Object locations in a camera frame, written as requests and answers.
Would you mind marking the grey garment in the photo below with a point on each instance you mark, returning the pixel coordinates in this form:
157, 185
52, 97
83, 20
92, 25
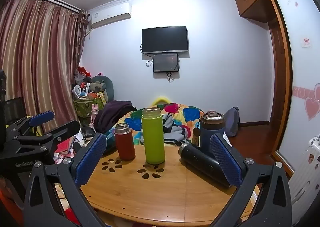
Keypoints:
175, 134

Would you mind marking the grey backpack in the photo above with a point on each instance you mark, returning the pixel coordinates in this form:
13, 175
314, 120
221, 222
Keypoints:
232, 122

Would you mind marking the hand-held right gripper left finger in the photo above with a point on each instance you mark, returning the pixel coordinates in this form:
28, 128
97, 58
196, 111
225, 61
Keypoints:
91, 159

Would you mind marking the colourful flower blanket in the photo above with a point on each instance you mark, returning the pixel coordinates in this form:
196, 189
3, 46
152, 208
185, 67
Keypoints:
180, 112

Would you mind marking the white air conditioner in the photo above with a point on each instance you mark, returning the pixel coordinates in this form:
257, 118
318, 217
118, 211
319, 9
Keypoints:
110, 16

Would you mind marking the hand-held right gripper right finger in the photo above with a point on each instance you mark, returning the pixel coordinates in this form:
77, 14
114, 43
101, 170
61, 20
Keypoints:
225, 162

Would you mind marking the frosted sliding door heart stickers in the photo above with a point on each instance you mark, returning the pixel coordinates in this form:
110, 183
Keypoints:
300, 72

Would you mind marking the wooden tag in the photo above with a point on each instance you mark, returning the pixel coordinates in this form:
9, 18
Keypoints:
196, 138

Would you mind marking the small wall monitor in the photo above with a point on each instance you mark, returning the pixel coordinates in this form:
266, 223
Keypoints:
165, 62

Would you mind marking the red thermos cup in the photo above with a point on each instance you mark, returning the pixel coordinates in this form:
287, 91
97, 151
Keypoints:
125, 144

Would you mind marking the red door sign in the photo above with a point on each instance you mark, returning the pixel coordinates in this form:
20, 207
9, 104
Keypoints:
306, 42

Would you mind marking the black mesh chair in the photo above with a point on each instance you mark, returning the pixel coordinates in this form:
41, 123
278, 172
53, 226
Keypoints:
15, 109

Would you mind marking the blue jug, brown lid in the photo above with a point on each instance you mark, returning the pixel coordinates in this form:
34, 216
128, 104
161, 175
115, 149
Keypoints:
208, 132

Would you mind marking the green tall cup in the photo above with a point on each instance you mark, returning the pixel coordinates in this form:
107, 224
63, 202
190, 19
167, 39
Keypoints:
153, 139

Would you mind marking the wall television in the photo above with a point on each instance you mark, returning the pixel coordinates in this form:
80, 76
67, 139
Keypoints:
165, 39

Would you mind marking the pink bunny toy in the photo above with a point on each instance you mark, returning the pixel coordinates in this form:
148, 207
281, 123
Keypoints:
94, 113

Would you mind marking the black thermos cup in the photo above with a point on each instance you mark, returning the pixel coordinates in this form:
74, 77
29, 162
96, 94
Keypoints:
200, 162

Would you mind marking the floor clutter pile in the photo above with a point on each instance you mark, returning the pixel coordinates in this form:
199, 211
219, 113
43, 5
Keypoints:
75, 142

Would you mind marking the dark purple cloth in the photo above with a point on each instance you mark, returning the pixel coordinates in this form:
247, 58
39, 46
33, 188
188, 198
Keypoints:
112, 114

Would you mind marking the striped pink curtain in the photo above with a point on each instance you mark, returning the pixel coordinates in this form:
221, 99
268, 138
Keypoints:
37, 62

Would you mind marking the green basket of clutter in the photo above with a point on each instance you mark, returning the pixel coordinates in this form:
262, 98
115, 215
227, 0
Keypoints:
86, 107

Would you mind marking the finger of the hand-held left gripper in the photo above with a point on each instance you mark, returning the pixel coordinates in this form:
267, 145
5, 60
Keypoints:
62, 131
41, 117

